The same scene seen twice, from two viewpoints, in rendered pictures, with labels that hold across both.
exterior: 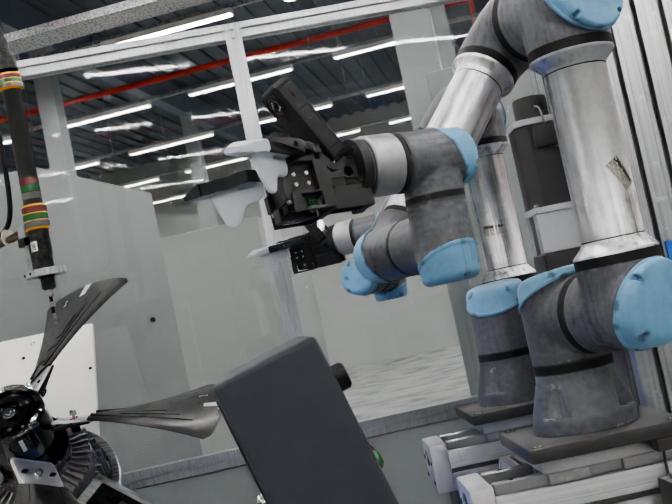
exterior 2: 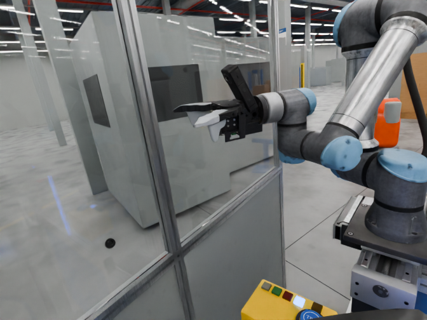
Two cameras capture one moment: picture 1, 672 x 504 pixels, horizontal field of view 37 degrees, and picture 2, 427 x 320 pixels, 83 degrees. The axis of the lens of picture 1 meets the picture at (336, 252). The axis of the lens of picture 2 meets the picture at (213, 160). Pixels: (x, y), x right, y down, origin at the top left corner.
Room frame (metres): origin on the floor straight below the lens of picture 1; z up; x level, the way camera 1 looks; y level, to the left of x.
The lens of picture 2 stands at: (1.90, 0.50, 1.52)
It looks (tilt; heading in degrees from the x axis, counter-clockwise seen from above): 18 degrees down; 315
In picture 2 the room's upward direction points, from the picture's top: 7 degrees counter-clockwise
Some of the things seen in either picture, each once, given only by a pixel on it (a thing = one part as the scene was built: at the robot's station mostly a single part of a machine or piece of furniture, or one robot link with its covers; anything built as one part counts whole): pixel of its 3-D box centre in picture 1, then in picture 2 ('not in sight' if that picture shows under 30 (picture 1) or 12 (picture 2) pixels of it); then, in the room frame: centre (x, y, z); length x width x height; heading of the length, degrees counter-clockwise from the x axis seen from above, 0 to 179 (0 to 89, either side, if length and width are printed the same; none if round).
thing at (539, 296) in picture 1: (564, 313); not in sight; (1.47, -0.31, 1.20); 0.13 x 0.12 x 0.14; 28
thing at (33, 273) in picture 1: (39, 249); not in sight; (1.75, 0.51, 1.49); 0.09 x 0.07 x 0.10; 40
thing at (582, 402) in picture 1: (579, 391); not in sight; (1.47, -0.31, 1.09); 0.15 x 0.15 x 0.10
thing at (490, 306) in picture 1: (500, 315); (398, 175); (1.97, -0.29, 1.20); 0.13 x 0.12 x 0.14; 156
